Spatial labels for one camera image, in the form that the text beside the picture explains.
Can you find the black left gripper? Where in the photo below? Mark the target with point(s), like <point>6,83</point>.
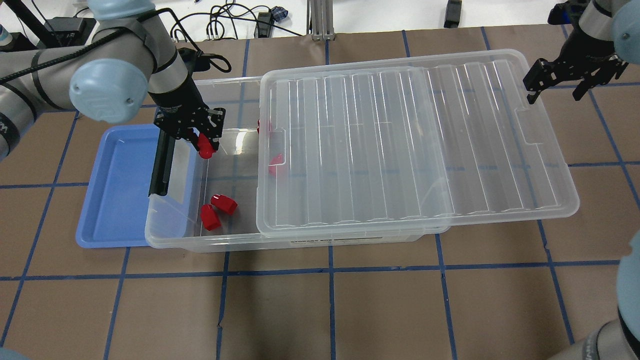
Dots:
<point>179,101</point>

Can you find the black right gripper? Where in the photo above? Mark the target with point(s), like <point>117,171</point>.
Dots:
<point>586,51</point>

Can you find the red block from tray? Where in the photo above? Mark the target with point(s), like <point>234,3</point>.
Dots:
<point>205,147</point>

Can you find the clear plastic box lid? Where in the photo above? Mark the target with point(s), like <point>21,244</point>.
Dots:
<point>502,159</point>

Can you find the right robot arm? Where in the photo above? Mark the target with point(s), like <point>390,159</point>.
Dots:
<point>617,21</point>

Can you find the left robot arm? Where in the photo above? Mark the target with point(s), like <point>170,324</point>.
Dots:
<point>130,58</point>

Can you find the clear plastic storage box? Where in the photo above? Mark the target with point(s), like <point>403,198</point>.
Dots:
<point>220,165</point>

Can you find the blue plastic tray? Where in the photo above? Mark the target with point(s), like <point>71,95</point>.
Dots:
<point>114,210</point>

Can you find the black power adapter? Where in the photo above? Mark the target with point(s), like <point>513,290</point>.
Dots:
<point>453,13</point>

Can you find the black box latch handle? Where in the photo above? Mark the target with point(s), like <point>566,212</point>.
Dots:
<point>162,165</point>

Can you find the aluminium frame post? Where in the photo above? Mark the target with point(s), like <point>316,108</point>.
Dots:
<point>320,19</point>

